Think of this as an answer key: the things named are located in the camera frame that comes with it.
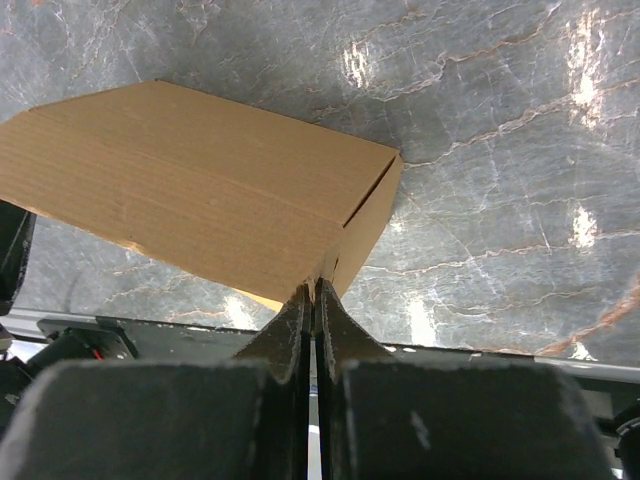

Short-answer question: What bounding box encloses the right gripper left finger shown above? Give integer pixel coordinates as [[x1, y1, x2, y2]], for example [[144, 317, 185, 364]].
[[1, 286, 313, 479]]

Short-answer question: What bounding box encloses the small cardboard box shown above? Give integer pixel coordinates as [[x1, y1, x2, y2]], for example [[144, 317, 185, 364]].
[[1, 80, 403, 307]]

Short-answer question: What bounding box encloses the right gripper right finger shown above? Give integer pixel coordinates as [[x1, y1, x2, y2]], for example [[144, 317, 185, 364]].
[[314, 280, 612, 479]]

